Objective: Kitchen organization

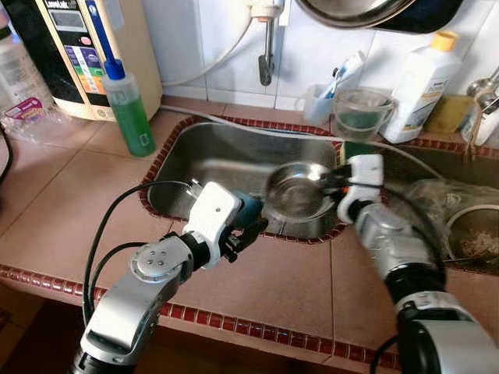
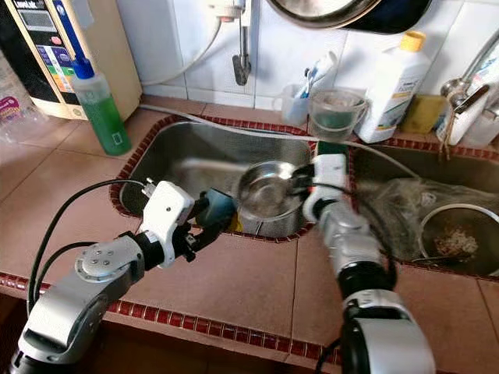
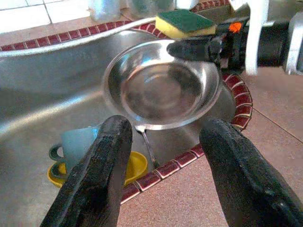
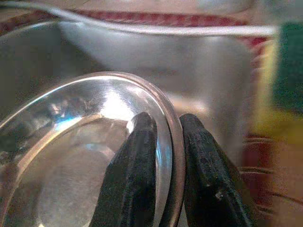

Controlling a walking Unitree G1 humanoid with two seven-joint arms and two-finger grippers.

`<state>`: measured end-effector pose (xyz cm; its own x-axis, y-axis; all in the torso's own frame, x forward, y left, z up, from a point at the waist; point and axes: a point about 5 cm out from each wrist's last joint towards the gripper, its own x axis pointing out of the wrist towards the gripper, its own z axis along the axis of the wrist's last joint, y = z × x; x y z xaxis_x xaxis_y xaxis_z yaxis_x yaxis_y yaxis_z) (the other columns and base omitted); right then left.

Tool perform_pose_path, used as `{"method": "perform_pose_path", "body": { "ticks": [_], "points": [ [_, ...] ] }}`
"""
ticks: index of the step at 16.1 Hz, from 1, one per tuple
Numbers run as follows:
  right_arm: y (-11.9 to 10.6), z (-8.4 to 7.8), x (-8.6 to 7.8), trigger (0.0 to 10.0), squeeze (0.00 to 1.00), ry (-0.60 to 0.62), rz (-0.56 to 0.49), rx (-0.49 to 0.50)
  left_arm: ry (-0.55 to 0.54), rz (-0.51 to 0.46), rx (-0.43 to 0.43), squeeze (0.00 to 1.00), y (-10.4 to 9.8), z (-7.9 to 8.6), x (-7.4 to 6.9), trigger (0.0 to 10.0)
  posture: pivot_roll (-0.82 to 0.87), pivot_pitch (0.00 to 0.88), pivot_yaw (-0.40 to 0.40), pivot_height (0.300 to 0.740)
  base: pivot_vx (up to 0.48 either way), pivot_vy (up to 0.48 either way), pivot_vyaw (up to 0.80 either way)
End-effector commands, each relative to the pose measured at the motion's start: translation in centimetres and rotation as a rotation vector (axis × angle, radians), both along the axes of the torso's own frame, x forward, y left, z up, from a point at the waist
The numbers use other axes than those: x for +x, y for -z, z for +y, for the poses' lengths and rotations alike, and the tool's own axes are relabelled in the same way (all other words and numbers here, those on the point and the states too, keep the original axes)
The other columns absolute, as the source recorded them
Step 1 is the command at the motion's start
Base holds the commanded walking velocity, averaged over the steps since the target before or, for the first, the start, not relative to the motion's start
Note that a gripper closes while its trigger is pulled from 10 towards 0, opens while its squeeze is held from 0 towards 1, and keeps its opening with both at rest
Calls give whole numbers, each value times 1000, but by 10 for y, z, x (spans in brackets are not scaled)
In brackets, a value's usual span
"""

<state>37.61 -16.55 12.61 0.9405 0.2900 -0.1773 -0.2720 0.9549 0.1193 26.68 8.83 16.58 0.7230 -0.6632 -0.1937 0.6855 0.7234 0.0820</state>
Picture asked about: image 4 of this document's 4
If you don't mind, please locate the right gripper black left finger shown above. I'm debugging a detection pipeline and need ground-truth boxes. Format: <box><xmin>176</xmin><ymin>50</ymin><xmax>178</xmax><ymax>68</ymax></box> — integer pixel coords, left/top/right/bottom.
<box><xmin>91</xmin><ymin>112</ymin><xmax>159</xmax><ymax>227</ymax></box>

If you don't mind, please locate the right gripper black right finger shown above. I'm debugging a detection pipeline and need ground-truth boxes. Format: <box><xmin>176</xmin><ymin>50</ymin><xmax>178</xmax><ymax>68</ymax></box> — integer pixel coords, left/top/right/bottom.
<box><xmin>179</xmin><ymin>113</ymin><xmax>253</xmax><ymax>227</ymax></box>

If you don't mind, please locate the round steel plate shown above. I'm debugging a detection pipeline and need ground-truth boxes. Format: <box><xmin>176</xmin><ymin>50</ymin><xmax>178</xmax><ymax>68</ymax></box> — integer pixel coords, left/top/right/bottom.
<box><xmin>0</xmin><ymin>70</ymin><xmax>187</xmax><ymax>227</ymax></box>

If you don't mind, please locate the steel sink basin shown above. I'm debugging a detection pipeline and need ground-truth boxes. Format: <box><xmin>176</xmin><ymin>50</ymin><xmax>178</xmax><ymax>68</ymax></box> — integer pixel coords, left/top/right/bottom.
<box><xmin>0</xmin><ymin>14</ymin><xmax>261</xmax><ymax>142</ymax></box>

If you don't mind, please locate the green yellow scrub sponge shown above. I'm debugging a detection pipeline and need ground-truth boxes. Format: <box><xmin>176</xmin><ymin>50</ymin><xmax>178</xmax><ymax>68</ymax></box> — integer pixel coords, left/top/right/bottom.
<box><xmin>255</xmin><ymin>22</ymin><xmax>303</xmax><ymax>133</ymax></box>

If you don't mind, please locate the grey water hose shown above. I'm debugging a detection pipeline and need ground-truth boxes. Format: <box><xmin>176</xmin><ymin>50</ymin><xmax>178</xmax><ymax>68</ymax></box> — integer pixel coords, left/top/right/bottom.
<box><xmin>0</xmin><ymin>1</ymin><xmax>279</xmax><ymax>36</ymax></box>

